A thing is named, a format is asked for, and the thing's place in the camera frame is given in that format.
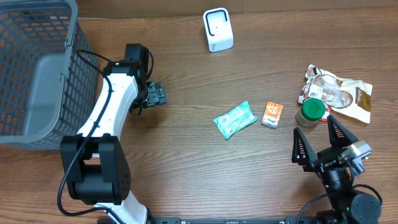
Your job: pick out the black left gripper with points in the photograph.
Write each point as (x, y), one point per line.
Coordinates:
(156, 94)

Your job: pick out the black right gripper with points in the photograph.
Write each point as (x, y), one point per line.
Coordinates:
(325, 160)

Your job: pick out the red snack stick packet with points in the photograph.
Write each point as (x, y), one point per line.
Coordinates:
(325, 115)

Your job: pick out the beige brown snack bag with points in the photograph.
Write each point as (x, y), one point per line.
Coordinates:
(343, 95)

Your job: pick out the small orange white box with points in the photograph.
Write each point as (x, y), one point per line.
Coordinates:
(272, 114)

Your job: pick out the teal orange snack packet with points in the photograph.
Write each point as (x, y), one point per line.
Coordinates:
(235, 120)

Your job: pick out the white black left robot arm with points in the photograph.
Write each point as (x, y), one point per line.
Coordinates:
(97, 174)

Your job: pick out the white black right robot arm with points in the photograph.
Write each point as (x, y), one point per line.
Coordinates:
(348, 201)

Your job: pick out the white barcode scanner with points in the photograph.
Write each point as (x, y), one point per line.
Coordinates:
(218, 29)

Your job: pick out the grey plastic mesh basket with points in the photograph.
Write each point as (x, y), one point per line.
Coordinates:
(48, 75)

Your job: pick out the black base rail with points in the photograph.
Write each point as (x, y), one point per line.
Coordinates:
(286, 220)

